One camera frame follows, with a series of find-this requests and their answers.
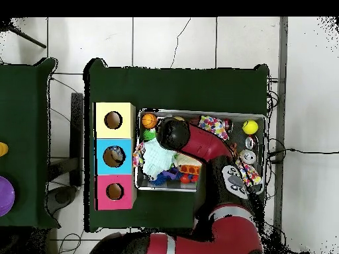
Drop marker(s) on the black tripod leg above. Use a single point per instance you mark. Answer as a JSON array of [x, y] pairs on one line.
[[26, 38]]

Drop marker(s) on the black flat panel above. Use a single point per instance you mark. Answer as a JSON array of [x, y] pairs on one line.
[[76, 132]]

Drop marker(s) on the green spiky ball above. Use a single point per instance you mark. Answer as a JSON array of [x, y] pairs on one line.
[[148, 135]]

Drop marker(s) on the wooden box with three holes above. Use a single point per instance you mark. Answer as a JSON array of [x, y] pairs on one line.
[[127, 164]]

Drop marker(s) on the neighbouring green table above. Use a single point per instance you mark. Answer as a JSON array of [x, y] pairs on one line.
[[23, 158]]

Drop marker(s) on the clear packet with blue label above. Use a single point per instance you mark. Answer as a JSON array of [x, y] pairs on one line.
[[116, 153]]

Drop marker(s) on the purple ball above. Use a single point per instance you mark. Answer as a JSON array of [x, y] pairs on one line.
[[5, 195]]

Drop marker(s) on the orange toy basketball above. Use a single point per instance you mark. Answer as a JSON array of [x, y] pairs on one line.
[[149, 121]]

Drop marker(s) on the orange plastic building block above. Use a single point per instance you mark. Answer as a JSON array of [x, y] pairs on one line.
[[190, 169]]

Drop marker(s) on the yellow smiley ball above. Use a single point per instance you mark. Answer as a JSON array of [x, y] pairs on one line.
[[250, 127]]

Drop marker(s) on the cream knitted cloth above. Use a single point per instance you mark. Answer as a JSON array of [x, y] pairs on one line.
[[188, 159]]

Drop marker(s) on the mint green knitted cloth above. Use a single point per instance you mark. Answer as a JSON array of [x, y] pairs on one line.
[[159, 158]]

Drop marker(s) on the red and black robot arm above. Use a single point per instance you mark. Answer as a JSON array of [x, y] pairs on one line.
[[201, 143]]

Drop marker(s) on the silver can with pull tab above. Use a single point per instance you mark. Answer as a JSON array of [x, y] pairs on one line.
[[248, 157]]

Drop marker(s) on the grey round base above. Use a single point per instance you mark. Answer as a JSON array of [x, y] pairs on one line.
[[62, 197]]

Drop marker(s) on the dark green tablecloth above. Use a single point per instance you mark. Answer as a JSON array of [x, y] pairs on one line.
[[172, 90]]

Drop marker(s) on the yellow round object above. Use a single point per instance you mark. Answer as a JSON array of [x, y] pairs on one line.
[[3, 149]]

